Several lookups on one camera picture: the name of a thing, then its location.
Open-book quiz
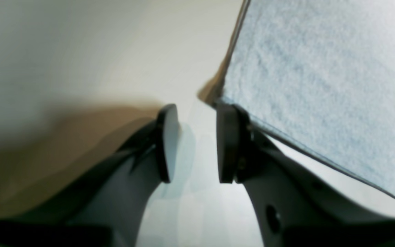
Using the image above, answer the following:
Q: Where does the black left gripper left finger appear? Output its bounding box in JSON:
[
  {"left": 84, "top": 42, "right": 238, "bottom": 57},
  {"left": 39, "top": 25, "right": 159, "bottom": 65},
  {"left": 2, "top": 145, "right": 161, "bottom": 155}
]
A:
[{"left": 0, "top": 104, "right": 180, "bottom": 247}]

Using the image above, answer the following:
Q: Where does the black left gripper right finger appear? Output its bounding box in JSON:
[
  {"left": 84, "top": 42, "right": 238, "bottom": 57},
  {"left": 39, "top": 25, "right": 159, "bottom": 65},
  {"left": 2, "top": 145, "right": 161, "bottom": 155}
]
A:
[{"left": 216, "top": 104, "right": 395, "bottom": 247}]

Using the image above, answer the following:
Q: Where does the grey T-shirt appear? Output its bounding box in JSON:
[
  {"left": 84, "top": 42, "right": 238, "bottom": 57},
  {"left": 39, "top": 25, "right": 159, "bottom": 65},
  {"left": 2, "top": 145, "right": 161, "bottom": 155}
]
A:
[{"left": 212, "top": 0, "right": 395, "bottom": 199}]

